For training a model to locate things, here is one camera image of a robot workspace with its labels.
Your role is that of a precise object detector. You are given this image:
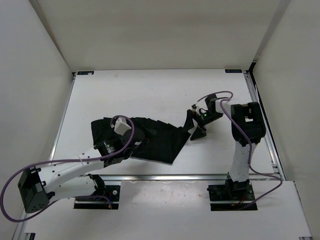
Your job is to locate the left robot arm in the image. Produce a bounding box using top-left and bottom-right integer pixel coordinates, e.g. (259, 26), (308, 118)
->
(17, 127), (157, 214)

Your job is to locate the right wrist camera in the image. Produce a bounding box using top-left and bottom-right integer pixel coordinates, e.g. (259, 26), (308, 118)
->
(191, 103), (207, 118)

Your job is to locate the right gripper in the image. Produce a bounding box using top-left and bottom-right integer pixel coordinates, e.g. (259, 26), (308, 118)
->
(181, 109), (223, 141)

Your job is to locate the blue corner label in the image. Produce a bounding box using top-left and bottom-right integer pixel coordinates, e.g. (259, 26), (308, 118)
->
(225, 69), (243, 74)
(77, 71), (94, 76)

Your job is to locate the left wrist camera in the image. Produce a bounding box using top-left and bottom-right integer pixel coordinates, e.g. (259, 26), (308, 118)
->
(110, 117), (132, 136)

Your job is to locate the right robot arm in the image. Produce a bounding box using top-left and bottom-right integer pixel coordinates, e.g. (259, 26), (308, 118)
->
(183, 98), (266, 200)

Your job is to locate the front aluminium rail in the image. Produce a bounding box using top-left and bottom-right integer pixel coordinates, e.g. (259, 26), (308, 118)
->
(100, 174), (227, 181)

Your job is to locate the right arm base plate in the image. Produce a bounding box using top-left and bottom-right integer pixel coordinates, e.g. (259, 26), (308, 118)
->
(207, 180), (258, 212)

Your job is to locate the left blue corner label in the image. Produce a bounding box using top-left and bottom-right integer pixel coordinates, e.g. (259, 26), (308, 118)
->
(77, 71), (94, 76)

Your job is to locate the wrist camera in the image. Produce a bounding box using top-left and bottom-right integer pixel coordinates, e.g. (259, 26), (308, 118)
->
(191, 103), (207, 118)
(110, 117), (132, 136)

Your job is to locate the left aluminium rail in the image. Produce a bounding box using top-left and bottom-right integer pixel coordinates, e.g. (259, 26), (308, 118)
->
(12, 72), (77, 240)

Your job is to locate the right blue corner label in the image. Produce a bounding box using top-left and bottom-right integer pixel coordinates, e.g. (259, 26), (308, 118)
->
(225, 69), (243, 74)

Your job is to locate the black pleated skirt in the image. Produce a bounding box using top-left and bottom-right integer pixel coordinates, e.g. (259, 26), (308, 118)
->
(91, 109), (194, 167)

